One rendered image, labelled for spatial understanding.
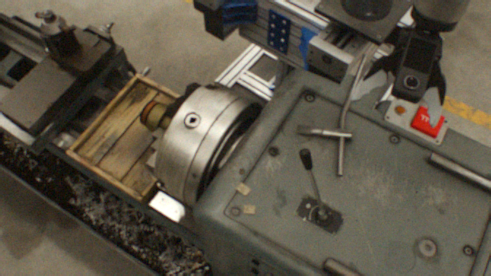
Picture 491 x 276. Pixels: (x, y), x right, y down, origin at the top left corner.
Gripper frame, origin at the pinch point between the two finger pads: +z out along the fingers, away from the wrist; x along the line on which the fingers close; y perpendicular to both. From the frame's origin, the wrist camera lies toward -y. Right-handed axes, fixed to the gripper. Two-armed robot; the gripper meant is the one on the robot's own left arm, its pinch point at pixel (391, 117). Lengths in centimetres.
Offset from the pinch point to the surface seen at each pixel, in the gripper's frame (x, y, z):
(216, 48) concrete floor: 93, 148, 106
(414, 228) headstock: -12.3, -7.3, 18.4
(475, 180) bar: -21.7, 5.5, 12.9
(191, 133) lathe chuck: 38.0, -1.9, 20.2
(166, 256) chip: 47, -1, 84
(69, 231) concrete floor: 114, 17, 143
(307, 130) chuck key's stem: 13.9, 4.2, 13.5
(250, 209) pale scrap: 18.8, -15.0, 20.5
